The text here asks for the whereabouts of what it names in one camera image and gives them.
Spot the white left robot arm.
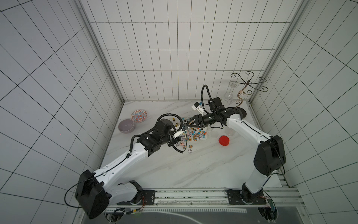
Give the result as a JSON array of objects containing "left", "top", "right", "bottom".
[{"left": 74, "top": 113, "right": 188, "bottom": 219}]

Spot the copper wine glass rack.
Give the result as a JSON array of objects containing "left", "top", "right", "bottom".
[{"left": 230, "top": 71, "right": 269, "bottom": 107}]

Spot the clear lollipop jar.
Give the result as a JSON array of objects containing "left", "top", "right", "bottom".
[{"left": 225, "top": 127, "right": 236, "bottom": 136}]

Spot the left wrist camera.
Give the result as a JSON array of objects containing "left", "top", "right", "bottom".
[{"left": 172, "top": 127, "right": 187, "bottom": 139}]

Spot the clear hanging wine glass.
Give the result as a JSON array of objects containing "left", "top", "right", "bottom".
[{"left": 223, "top": 81, "right": 238, "bottom": 106}]

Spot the jar of pastel candies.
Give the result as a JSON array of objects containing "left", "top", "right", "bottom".
[{"left": 176, "top": 130, "right": 192, "bottom": 147}]

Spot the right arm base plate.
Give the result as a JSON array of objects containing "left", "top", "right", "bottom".
[{"left": 226, "top": 189, "right": 267, "bottom": 205}]

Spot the pile of swirl candies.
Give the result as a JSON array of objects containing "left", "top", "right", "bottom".
[{"left": 175, "top": 129, "right": 208, "bottom": 153}]

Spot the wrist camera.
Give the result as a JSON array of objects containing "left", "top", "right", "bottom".
[
  {"left": 172, "top": 127, "right": 187, "bottom": 139},
  {"left": 192, "top": 102, "right": 205, "bottom": 115}
]

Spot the clear round jar lid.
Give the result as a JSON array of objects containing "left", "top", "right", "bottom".
[{"left": 210, "top": 131, "right": 219, "bottom": 139}]

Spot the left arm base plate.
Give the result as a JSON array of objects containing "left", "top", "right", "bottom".
[{"left": 117, "top": 190, "right": 156, "bottom": 206}]

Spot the white plastic tray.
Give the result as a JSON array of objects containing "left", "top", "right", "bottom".
[{"left": 173, "top": 116, "right": 209, "bottom": 142}]

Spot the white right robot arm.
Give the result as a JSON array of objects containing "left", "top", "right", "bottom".
[{"left": 186, "top": 92, "right": 286, "bottom": 198}]

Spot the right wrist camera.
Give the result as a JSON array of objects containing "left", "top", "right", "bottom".
[{"left": 192, "top": 102, "right": 205, "bottom": 115}]

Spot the red jar lid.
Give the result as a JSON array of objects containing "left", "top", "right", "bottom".
[{"left": 219, "top": 135, "right": 230, "bottom": 146}]

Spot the aluminium mounting rail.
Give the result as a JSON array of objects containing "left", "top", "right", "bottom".
[{"left": 79, "top": 188, "right": 307, "bottom": 209}]

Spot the colourful patterned bowl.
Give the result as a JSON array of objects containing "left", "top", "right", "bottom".
[{"left": 131, "top": 109, "right": 147, "bottom": 123}]

